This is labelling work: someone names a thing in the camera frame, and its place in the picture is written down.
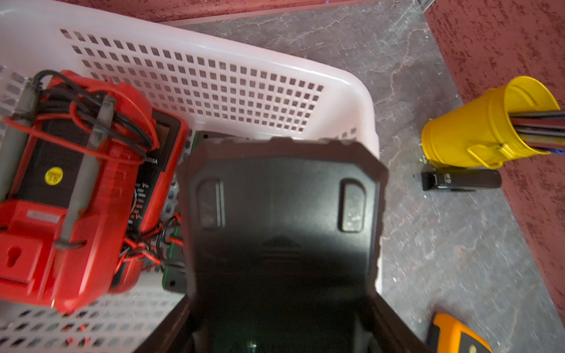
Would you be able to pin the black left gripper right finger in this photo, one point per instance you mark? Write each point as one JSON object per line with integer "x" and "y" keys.
{"x": 389, "y": 330}

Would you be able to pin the white plastic basket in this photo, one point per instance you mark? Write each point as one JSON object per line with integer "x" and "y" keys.
{"x": 212, "y": 83}

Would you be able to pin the bright red multimeter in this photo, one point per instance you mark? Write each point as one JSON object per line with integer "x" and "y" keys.
{"x": 69, "y": 163}

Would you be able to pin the small black stapler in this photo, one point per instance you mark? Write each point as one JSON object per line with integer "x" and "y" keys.
{"x": 461, "y": 180}

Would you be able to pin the black multimeter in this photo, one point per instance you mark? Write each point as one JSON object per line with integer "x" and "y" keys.
{"x": 281, "y": 243}

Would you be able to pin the red dark multimeter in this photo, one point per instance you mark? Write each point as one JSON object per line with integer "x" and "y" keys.
{"x": 140, "y": 250}

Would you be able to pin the yellow pen cup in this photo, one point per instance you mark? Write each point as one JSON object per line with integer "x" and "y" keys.
{"x": 480, "y": 133}

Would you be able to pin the yellow multimeter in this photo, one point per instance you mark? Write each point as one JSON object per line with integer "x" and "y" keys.
{"x": 448, "y": 335}

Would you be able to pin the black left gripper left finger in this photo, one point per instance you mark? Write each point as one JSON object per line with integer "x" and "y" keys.
{"x": 174, "y": 333}

